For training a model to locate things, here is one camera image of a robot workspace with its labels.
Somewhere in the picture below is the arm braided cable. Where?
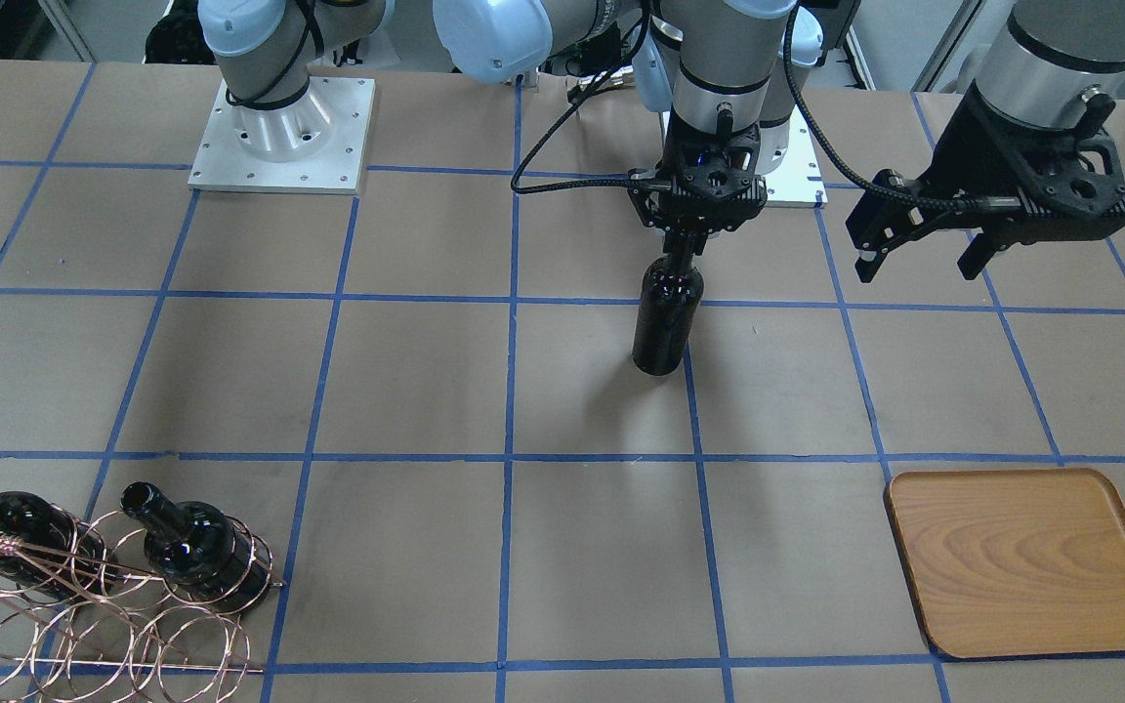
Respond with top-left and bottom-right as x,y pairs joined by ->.
509,0 -> 666,196
782,0 -> 1022,211

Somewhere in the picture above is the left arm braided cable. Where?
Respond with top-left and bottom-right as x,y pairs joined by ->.
782,0 -> 1022,211

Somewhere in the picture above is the copper wire bottle basket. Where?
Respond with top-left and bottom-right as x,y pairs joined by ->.
0,512 -> 266,702

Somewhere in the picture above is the wooden tray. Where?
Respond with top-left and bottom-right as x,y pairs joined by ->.
887,468 -> 1125,659

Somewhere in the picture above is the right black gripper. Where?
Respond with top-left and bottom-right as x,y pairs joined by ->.
628,114 -> 768,232

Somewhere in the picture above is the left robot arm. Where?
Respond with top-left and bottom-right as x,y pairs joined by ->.
622,1 -> 1125,283

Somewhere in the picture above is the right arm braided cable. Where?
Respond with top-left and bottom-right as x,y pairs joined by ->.
509,0 -> 666,196

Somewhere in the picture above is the dark wine bottle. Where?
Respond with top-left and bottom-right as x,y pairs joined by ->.
0,492 -> 75,600
120,481 -> 270,614
631,228 -> 707,377

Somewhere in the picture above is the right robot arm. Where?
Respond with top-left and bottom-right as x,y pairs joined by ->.
190,1 -> 797,234

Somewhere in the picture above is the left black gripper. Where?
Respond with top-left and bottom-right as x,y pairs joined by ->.
847,88 -> 1125,283

